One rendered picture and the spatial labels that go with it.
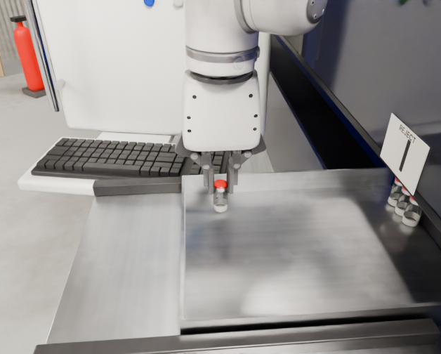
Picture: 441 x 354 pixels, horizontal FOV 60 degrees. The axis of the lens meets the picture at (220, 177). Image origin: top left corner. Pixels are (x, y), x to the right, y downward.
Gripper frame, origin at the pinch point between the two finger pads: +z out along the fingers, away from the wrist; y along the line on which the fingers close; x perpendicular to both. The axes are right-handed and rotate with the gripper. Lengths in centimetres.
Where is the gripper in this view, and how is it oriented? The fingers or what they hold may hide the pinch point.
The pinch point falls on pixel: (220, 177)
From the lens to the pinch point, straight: 54.0
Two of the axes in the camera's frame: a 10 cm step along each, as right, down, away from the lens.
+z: -0.1, 8.3, 5.5
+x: 0.8, 5.5, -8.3
